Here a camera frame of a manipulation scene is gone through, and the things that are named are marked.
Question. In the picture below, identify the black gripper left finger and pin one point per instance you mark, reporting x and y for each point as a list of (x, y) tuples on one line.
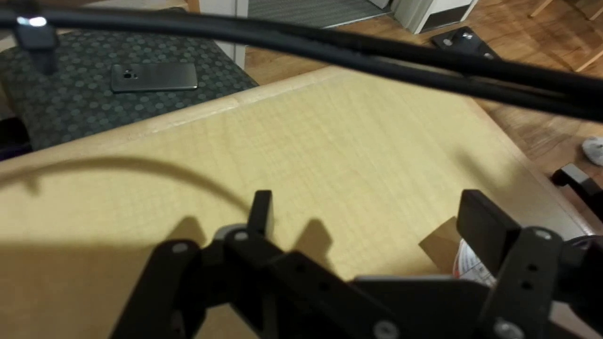
[(190, 289)]

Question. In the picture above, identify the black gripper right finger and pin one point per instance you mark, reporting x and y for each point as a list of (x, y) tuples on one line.
[(491, 228)]

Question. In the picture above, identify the black floor plate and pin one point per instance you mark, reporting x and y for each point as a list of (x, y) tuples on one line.
[(463, 42)]

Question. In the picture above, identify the dark smartphone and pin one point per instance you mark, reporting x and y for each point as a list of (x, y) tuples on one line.
[(154, 76)]

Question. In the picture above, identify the dark patterned seat cushion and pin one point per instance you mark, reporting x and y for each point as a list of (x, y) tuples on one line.
[(77, 100)]

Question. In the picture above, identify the white furniture base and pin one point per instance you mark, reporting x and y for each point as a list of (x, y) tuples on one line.
[(435, 12)]

